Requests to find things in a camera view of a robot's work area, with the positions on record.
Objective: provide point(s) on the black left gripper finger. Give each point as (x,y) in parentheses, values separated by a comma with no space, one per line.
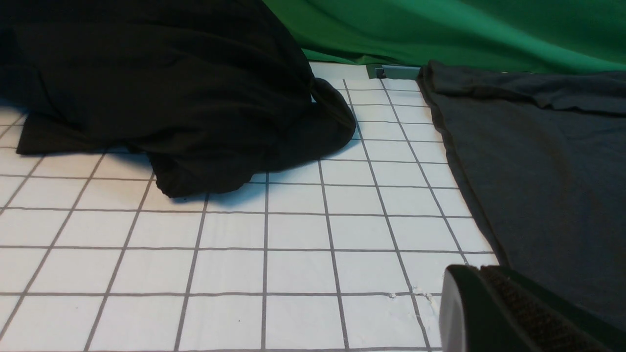
(496,309)

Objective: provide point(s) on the gray long-sleeved shirt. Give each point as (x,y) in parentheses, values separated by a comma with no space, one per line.
(540,160)

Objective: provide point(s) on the green backdrop cloth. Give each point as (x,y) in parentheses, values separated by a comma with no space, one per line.
(538,36)

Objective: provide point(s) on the black clothing pile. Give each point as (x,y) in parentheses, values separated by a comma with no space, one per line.
(212,91)

